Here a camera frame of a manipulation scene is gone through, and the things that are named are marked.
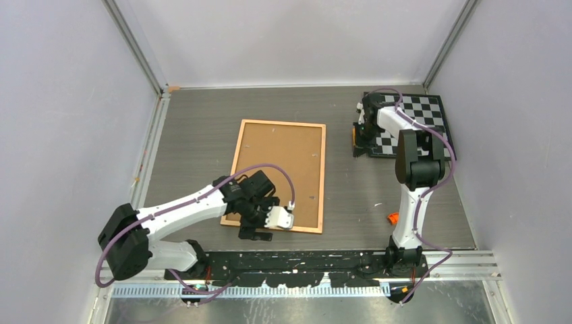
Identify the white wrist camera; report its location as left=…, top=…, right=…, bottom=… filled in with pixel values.
left=264, top=206, right=295, bottom=230
left=356, top=102, right=366, bottom=125

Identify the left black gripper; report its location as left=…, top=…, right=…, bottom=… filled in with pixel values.
left=239, top=197, right=279, bottom=239

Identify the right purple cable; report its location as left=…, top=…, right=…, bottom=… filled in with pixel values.
left=366, top=88, right=457, bottom=306

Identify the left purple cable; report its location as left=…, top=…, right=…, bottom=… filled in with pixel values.
left=94, top=163, right=297, bottom=306

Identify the black white chessboard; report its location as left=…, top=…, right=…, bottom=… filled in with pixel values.
left=366, top=93, right=456, bottom=158

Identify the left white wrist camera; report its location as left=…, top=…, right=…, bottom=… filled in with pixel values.
left=264, top=206, right=295, bottom=230

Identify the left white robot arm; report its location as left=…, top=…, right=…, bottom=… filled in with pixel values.
left=98, top=170, right=294, bottom=281

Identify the purple cable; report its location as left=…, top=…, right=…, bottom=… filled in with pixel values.
left=366, top=88, right=457, bottom=306
left=94, top=163, right=297, bottom=306

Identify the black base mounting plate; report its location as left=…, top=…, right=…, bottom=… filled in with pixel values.
left=165, top=250, right=428, bottom=288

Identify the orange tool handle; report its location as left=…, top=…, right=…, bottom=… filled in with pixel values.
left=351, top=125, right=356, bottom=148

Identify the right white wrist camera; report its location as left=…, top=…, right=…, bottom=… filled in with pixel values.
left=356, top=102, right=366, bottom=125

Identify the wooden picture frame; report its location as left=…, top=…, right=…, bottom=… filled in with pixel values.
left=231, top=119, right=326, bottom=234

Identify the orange curved plastic piece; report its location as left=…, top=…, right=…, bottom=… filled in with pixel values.
left=387, top=213, right=399, bottom=225

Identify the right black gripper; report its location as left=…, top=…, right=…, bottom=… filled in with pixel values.
left=353, top=121, right=382, bottom=158

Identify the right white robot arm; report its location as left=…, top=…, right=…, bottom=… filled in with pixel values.
left=352, top=92, right=446, bottom=277

